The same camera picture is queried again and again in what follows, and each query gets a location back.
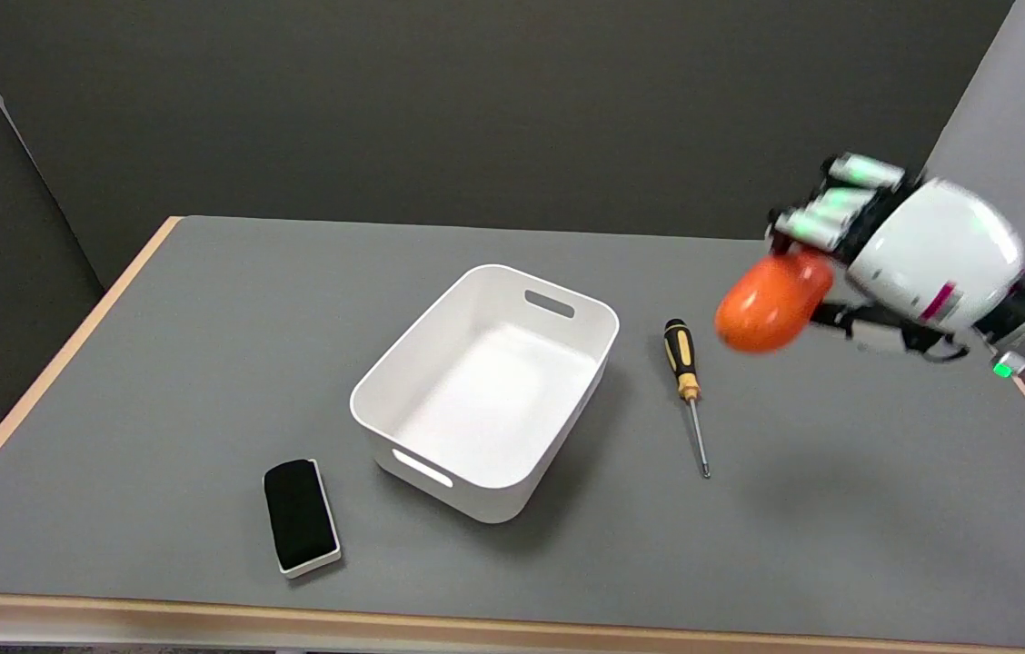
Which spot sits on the white plastic bin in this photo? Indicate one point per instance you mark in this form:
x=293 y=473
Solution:
x=487 y=391

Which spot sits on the black yellow screwdriver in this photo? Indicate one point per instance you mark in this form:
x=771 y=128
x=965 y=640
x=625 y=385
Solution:
x=685 y=372

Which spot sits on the black whiteboard eraser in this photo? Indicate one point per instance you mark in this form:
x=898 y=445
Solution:
x=300 y=516

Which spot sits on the orange mango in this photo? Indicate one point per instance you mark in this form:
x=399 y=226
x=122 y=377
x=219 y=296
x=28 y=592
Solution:
x=771 y=304

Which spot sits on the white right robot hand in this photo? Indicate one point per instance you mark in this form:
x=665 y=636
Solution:
x=921 y=254

